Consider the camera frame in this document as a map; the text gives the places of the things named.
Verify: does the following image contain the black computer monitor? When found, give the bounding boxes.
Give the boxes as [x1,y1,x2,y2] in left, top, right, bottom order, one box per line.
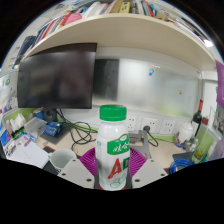
[16,42,98,123]

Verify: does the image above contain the dark blue mouse pad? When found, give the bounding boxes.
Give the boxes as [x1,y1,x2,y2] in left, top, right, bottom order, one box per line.
[171,151,198,164]

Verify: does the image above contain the black monitor cables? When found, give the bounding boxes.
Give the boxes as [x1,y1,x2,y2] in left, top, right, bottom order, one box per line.
[56,108,98,151]

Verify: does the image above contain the small blue device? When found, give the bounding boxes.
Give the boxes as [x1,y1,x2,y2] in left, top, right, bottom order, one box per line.
[43,120,64,138]

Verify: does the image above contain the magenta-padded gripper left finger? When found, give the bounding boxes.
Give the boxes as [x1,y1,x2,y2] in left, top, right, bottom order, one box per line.
[57,147,100,190]

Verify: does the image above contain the white wall outlet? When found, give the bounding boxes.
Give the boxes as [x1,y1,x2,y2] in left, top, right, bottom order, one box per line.
[124,114,138,132]
[159,119,177,135]
[141,117,159,134]

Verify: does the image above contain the black desk mat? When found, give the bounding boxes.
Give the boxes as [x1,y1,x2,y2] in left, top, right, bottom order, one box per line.
[42,145,63,176]

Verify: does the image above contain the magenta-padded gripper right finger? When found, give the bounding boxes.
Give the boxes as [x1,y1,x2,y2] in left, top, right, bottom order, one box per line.
[128,147,169,190]

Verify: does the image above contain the green drinking glass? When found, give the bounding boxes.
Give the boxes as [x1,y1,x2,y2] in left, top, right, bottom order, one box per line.
[194,124,214,161]

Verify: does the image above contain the wall shelf with books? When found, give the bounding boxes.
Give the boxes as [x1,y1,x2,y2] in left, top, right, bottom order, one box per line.
[9,0,218,73]

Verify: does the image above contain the white kettle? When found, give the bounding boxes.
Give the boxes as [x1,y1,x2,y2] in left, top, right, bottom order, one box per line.
[175,121,195,144]

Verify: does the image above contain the black power plug cable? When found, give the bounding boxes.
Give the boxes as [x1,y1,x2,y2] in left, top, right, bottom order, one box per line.
[143,125,160,148]

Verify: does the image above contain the blue coiled cable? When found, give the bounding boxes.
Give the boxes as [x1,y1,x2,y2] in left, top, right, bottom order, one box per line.
[169,158,195,175]

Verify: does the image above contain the clear plastic box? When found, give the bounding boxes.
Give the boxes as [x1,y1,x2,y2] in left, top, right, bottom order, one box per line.
[23,116,48,138]

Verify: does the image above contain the white drink bottle green cap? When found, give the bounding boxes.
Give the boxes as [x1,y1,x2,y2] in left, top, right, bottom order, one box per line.
[95,104,132,192]

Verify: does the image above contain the white paper sheet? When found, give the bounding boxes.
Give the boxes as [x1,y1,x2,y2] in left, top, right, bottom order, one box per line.
[6,139,51,169]

